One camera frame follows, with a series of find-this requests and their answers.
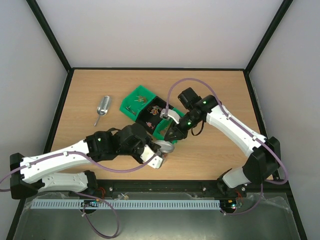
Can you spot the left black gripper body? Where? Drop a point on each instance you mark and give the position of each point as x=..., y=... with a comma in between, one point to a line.
x=132, y=150

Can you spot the clear plastic jar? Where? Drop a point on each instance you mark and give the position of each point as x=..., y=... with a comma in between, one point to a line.
x=164, y=157

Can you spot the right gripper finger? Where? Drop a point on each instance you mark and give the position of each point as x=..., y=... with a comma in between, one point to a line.
x=170, y=130
x=171, y=137

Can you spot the slotted grey cable duct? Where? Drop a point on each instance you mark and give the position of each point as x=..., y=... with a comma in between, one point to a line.
x=77, y=204

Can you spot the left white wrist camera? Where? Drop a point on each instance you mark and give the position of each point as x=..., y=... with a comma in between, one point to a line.
x=154, y=159

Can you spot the white jar lid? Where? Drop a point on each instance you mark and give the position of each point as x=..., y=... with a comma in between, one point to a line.
x=165, y=147

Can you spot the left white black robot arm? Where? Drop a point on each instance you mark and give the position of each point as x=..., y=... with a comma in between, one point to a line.
x=33, y=174

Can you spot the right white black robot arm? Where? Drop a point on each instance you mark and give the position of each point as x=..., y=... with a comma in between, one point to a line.
x=263, y=154

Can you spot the metal scoop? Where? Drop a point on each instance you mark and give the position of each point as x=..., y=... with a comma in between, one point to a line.
x=102, y=108

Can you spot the black aluminium frame rail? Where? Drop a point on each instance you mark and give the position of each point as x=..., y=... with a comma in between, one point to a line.
x=196, y=188

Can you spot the green bin of gummy candies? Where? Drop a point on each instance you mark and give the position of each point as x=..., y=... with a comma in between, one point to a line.
x=161, y=129

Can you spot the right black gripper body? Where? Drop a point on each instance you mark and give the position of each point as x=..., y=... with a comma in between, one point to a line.
x=179, y=130

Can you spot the black bin of lollipops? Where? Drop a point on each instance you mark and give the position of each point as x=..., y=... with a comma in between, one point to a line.
x=148, y=115

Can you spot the green bin of mixed candies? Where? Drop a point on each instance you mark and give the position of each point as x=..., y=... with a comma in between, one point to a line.
x=136, y=101

